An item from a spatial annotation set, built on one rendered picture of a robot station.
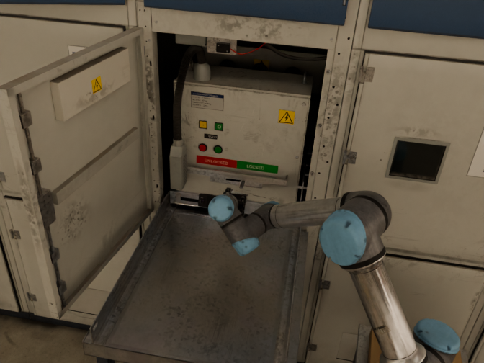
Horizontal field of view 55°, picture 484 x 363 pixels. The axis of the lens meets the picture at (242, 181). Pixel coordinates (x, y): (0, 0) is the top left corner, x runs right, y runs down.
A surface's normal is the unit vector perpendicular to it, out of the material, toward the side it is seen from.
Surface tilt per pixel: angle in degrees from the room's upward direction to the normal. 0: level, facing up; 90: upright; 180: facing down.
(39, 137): 90
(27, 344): 0
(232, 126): 90
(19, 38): 90
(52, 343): 0
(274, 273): 0
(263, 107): 90
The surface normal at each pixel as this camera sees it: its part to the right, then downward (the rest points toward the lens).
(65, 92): 0.95, 0.21
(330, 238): -0.69, 0.25
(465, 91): -0.18, 0.52
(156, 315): 0.05, -0.85
